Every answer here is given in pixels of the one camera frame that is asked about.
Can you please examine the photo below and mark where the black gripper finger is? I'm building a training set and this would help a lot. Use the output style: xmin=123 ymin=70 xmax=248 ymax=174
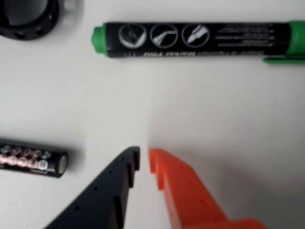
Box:
xmin=44 ymin=146 xmax=141 ymax=229

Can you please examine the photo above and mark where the black AA battery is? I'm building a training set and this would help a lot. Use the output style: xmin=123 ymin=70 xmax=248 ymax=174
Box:
xmin=0 ymin=137 xmax=69 ymax=179

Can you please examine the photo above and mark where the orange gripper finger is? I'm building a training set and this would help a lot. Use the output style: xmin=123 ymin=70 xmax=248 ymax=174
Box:
xmin=148 ymin=147 xmax=265 ymax=229

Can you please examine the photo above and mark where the green marker with black label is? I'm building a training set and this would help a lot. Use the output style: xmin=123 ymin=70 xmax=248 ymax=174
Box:
xmin=91 ymin=20 xmax=305 ymax=64

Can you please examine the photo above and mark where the black ring strap clamp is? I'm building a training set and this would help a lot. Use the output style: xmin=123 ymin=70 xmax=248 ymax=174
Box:
xmin=0 ymin=0 xmax=84 ymax=41

